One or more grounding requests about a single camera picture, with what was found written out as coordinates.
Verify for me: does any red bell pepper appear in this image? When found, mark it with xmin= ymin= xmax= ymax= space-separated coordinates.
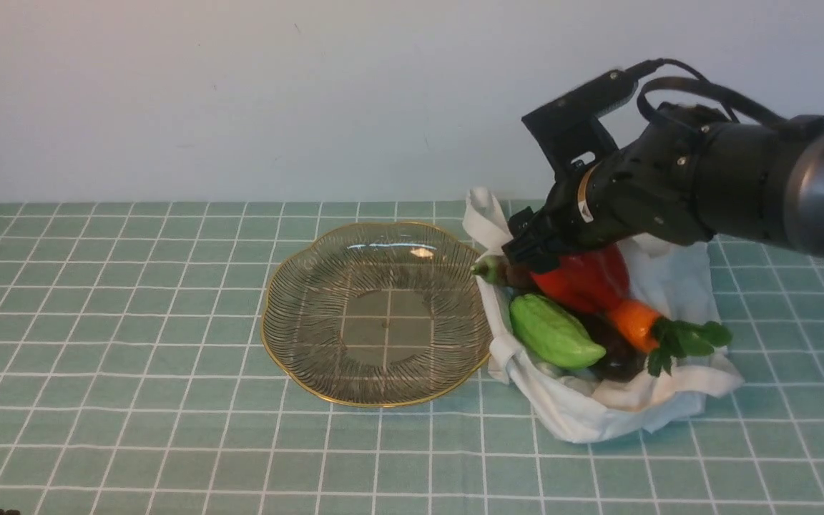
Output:
xmin=530 ymin=244 xmax=630 ymax=313

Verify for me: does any orange carrot with leaves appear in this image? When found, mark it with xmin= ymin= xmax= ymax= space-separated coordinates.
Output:
xmin=604 ymin=299 xmax=733 ymax=377

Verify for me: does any dark purple eggplant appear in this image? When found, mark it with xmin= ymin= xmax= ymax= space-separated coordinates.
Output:
xmin=570 ymin=312 xmax=645 ymax=383

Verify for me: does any light green chayote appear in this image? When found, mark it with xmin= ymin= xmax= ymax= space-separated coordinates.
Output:
xmin=508 ymin=293 xmax=606 ymax=371

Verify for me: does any brown eggplant green stem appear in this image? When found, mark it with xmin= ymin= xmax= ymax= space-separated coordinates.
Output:
xmin=470 ymin=255 xmax=539 ymax=291

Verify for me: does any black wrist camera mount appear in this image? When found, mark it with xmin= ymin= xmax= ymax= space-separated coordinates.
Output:
xmin=522 ymin=69 xmax=639 ymax=182

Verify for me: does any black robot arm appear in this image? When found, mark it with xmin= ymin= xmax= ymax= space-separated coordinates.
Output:
xmin=503 ymin=102 xmax=824 ymax=273

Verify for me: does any gold-rimmed glass plate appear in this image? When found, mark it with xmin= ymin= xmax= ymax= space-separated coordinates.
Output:
xmin=260 ymin=222 xmax=493 ymax=408

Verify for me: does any white cloth bag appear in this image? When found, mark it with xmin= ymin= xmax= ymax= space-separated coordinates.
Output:
xmin=463 ymin=187 xmax=745 ymax=444

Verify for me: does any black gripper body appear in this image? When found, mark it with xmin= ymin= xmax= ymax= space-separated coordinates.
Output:
xmin=502 ymin=143 xmax=713 ymax=273

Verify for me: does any black cable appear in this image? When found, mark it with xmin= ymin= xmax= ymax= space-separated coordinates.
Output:
xmin=623 ymin=59 xmax=824 ymax=277

